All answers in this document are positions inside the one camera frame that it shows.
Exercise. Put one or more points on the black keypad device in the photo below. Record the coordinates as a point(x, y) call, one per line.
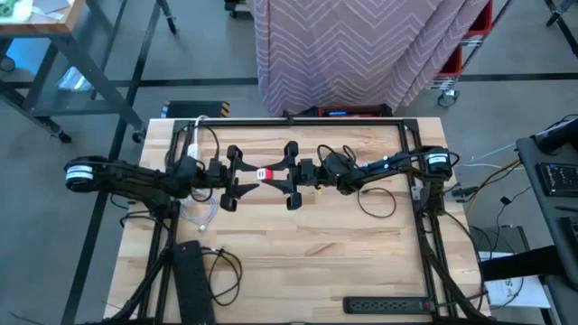
point(557, 178)

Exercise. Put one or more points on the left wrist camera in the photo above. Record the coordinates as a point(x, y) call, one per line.
point(186, 173)

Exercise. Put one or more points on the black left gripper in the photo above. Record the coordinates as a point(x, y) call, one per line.
point(219, 173)

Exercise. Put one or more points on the metal rack with red bins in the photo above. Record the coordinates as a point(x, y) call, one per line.
point(451, 67)

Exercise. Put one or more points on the small USB wall charger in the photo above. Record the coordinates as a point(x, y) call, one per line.
point(266, 174)

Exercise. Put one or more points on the wide black power strip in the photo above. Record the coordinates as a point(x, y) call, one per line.
point(192, 284)

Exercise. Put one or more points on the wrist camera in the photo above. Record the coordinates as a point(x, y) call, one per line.
point(336, 164)
point(186, 173)

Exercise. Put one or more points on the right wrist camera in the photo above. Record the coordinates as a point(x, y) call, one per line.
point(336, 164)

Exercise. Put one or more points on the slim black power strip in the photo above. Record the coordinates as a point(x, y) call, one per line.
point(384, 305)

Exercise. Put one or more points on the grey desk with equipment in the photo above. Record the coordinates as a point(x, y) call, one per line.
point(542, 225)

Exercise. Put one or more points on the small black clamp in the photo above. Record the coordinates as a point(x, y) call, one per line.
point(289, 118)

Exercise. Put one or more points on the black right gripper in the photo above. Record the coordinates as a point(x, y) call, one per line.
point(307, 173)

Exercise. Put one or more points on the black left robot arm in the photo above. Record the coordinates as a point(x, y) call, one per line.
point(135, 180)

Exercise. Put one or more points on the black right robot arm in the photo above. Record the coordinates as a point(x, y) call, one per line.
point(397, 164)

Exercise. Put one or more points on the pink zigzag blanket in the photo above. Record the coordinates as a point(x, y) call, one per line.
point(343, 45)

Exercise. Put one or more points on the white power strip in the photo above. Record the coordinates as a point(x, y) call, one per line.
point(194, 151)

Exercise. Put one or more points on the black metal table frame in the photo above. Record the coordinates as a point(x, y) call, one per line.
point(316, 122)

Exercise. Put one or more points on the black box with yellow stripes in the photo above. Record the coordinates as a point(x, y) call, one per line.
point(194, 109)

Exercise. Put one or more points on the black wheeled base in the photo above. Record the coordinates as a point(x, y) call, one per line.
point(235, 6)

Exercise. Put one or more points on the black and red device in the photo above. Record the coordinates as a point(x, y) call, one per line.
point(352, 110)

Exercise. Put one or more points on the white paper sheet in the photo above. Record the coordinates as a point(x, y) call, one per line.
point(519, 293)

